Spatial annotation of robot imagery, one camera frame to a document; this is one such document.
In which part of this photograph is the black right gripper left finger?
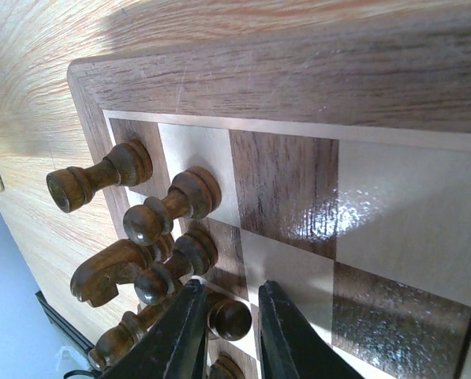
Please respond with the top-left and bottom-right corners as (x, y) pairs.
(102, 280), (207, 379)

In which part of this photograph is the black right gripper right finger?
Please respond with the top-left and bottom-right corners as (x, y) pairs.
(258, 280), (361, 378)

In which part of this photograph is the dark pawn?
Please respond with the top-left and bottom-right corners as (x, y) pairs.
(134, 227), (219, 306)
(208, 355), (245, 379)
(123, 166), (222, 246)
(207, 298), (252, 341)

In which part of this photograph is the dark bishop on board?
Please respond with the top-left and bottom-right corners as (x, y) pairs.
(88, 295), (174, 371)

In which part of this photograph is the dark knight on board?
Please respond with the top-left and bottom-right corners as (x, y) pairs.
(70, 234), (174, 308)

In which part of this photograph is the dark rook on board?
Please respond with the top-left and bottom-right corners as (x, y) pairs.
(46, 139), (153, 213)

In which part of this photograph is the wooden chess board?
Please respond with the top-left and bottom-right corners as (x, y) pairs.
(68, 1), (471, 378)

